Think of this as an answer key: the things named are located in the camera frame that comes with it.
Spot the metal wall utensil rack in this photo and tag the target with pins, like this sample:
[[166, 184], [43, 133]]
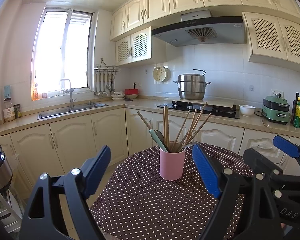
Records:
[[107, 68]]

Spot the double wall socket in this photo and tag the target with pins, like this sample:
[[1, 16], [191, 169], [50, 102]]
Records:
[[273, 91]]

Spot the steel steamer pot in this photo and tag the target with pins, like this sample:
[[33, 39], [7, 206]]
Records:
[[191, 90]]

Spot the steel double sink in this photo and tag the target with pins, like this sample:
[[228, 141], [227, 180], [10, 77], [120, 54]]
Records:
[[55, 113]]

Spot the cream lattice door cabinet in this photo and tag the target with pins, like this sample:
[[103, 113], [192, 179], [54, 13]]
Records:
[[270, 35], [140, 47]]

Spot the white bowl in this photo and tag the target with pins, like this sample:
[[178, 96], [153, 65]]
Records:
[[247, 111]]

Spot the dark glass oil bottle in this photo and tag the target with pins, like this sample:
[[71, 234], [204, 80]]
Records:
[[294, 105]]

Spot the white storage rack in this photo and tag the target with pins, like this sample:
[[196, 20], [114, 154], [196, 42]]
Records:
[[5, 212]]

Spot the mint green sheathed knife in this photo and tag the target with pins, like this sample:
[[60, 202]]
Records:
[[153, 135]]

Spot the cream steamer tray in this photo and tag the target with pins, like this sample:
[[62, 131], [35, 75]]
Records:
[[160, 73]]

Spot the white wall socket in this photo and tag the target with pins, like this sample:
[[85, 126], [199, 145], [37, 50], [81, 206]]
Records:
[[139, 83]]

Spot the labelled glass jar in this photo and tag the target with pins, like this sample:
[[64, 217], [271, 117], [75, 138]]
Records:
[[8, 112]]

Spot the stacked white dishes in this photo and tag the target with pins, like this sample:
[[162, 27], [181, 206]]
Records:
[[117, 96]]

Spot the white wall switch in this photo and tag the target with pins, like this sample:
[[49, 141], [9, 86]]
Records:
[[251, 88]]

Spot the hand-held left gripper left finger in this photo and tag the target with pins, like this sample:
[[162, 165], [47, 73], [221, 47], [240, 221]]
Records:
[[97, 172]]

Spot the yellow green bottle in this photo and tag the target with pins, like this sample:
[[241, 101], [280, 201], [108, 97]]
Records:
[[298, 115]]

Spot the black gas stove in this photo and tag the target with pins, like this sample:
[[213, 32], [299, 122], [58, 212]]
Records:
[[225, 113]]

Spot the grey range hood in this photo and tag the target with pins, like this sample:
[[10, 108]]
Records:
[[220, 30]]

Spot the row of hanging kitchen utensils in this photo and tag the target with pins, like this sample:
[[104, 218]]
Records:
[[97, 87]]

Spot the green electric cooker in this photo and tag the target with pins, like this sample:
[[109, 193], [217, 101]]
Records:
[[275, 115]]

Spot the cream base cabinets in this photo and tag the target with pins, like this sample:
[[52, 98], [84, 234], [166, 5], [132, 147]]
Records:
[[72, 140]]

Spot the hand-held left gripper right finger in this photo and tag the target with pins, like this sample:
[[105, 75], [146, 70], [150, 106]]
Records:
[[206, 170]]

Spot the teal carton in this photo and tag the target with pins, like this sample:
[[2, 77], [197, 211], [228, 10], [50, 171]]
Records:
[[7, 91]]

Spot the red lidded container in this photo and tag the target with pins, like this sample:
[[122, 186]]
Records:
[[132, 91]]

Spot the steel cooking appliance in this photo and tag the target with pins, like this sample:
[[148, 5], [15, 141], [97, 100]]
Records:
[[0, 172]]

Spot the beige kitchen countertop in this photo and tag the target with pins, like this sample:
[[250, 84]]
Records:
[[145, 103]]

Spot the small pink cup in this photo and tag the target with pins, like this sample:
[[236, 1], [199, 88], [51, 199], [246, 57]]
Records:
[[44, 95]]

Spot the small dark jar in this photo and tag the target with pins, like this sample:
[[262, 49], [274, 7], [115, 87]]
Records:
[[17, 111]]

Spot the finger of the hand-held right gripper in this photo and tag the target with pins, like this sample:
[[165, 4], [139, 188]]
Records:
[[255, 160], [286, 146]]

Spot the steel faucet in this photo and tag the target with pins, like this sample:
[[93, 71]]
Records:
[[71, 97]]

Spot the kitchen window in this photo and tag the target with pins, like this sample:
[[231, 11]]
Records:
[[60, 55]]

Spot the group of wooden chopsticks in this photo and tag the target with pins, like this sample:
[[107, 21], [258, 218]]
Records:
[[166, 125]]

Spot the round polka dot table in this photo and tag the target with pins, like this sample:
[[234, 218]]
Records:
[[145, 205]]

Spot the orange bottle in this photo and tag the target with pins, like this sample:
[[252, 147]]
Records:
[[35, 93]]

